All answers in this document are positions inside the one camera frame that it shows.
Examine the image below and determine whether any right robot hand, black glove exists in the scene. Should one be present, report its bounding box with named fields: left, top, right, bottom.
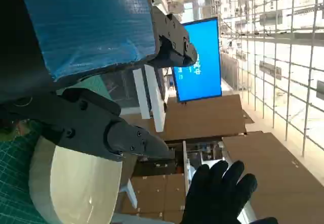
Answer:
left=181, top=160, right=279, bottom=224

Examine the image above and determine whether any bare left robot hand, blue tape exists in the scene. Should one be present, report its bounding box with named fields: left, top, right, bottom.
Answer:
left=0, top=0, right=198, bottom=163

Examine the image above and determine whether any white plate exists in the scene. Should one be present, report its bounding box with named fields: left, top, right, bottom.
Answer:
left=28, top=136, right=139, bottom=224

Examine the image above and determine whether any brown cardboard box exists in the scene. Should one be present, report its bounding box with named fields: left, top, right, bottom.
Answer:
left=121, top=173, right=189, bottom=221
left=161, top=94, right=255, bottom=142
left=222, top=130, right=324, bottom=224

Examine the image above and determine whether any white mesh-front cabinet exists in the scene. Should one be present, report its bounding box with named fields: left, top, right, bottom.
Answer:
left=108, top=64, right=168, bottom=133

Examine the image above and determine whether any blue screen monitor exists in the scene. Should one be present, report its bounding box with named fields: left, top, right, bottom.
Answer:
left=172, top=17, right=223, bottom=103

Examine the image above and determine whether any green cutting mat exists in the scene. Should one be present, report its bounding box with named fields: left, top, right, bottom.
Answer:
left=0, top=70, right=113, bottom=224

